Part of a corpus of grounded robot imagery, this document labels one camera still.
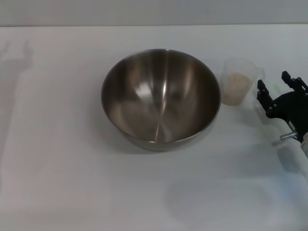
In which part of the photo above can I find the uncooked white rice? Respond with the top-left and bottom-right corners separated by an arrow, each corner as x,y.
225,73 -> 249,105

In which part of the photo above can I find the clear plastic measuring cup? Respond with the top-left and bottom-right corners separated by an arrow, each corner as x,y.
220,58 -> 265,106

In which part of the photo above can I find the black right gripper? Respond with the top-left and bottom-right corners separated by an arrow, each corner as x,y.
256,70 -> 308,136

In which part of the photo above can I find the silver cable connector plug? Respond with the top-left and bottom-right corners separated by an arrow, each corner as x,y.
279,132 -> 299,141

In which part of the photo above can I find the stainless steel mixing bowl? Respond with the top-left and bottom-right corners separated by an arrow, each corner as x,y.
101,48 -> 222,152

